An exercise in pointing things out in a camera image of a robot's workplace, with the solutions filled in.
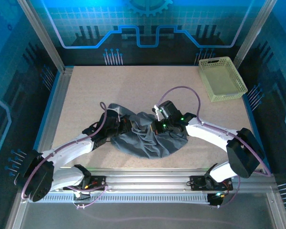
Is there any aluminium frame post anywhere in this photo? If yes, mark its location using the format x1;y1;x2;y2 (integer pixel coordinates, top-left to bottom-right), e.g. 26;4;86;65
16;0;67;72
233;0;278;69

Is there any slotted grey cable duct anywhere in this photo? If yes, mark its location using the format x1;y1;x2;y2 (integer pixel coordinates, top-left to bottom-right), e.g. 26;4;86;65
41;192;212;204

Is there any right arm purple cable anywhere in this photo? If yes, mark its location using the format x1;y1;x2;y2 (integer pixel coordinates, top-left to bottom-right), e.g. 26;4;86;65
156;85;272;209

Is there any aluminium frame rail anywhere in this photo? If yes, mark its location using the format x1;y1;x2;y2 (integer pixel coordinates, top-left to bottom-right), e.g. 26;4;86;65
21;168;277;189

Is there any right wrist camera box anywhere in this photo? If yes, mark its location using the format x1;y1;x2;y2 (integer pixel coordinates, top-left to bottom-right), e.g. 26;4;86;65
153;100;182;120

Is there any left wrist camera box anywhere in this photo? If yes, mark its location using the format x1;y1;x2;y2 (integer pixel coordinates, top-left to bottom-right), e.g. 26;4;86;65
108;107;123;122

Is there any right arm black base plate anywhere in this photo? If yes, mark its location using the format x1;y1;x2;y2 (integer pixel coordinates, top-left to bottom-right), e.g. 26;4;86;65
190;175;234;191

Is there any grey t-shirt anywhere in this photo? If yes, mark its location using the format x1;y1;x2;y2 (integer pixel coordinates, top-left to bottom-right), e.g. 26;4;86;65
108;103;189;160

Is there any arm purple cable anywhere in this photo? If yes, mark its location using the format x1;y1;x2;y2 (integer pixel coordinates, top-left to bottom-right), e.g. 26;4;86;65
156;85;272;209
21;102;110;210

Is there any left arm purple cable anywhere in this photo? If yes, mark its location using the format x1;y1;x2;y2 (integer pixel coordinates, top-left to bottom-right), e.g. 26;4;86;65
21;102;110;210

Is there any black controller box with LEDs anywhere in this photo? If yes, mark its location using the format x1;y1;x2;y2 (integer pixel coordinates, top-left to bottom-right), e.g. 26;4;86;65
207;192;227;208

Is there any pale green perforated plastic basket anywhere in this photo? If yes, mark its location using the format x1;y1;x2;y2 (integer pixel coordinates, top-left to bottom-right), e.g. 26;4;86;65
198;56;248;103

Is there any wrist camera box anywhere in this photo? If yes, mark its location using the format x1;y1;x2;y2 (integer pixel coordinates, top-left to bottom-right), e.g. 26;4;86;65
153;100;182;120
108;107;123;122

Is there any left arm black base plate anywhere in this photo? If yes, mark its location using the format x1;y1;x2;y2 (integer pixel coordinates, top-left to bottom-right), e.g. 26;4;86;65
72;175;108;191

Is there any aluminium side rail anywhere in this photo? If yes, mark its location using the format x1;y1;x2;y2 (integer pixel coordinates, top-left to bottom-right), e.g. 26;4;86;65
31;66;74;174

